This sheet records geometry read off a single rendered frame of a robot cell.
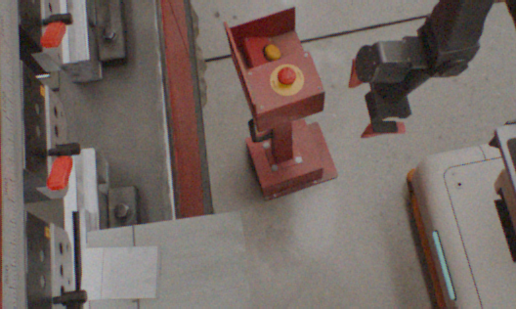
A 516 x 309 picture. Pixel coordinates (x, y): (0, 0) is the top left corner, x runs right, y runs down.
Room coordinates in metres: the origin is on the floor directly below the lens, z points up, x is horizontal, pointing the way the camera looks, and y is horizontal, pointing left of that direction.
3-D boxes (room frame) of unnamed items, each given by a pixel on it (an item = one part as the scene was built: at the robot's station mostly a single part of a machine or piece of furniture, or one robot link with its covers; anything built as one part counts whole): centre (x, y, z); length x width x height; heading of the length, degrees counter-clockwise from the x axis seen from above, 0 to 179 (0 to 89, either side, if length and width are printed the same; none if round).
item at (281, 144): (0.63, -0.07, 0.39); 0.05 x 0.05 x 0.54; 8
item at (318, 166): (0.63, -0.10, 0.06); 0.25 x 0.20 x 0.12; 98
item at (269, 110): (0.63, -0.07, 0.75); 0.20 x 0.16 x 0.18; 8
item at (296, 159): (0.63, -0.07, 0.13); 0.10 x 0.10 x 0.01; 8
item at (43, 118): (0.37, 0.32, 1.26); 0.15 x 0.09 x 0.17; 177
